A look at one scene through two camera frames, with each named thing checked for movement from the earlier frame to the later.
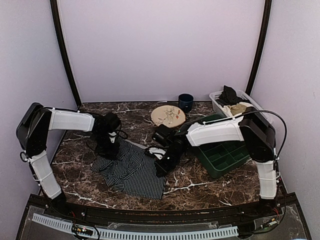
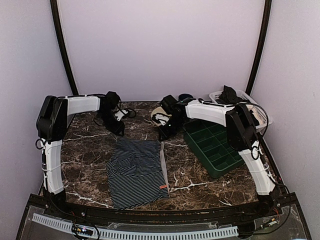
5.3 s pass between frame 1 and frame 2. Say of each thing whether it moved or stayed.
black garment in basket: stayed
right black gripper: moved
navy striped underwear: moved
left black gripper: moved
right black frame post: stayed
